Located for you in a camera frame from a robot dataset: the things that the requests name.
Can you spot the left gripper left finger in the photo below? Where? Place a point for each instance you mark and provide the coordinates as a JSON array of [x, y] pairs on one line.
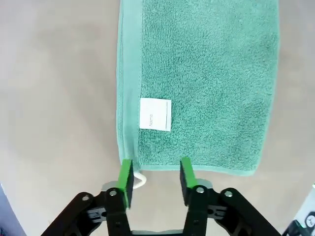
[[124, 182]]

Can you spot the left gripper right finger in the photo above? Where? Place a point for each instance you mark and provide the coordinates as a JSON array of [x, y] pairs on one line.
[[188, 179]]

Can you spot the teal towel with name label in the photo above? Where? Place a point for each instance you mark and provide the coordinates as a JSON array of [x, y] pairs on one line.
[[209, 73]]

